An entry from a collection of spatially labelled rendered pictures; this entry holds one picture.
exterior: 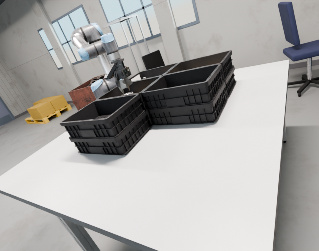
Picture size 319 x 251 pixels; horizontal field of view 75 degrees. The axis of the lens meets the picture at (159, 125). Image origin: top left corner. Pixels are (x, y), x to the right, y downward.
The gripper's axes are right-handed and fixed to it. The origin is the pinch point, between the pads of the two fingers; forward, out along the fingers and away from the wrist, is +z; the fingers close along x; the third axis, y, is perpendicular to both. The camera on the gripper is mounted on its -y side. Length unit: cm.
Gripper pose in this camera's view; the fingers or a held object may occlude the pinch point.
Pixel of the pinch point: (124, 90)
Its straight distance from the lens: 141.6
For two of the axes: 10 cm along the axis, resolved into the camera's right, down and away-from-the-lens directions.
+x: 4.6, -4.9, 7.4
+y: 8.3, -0.5, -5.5
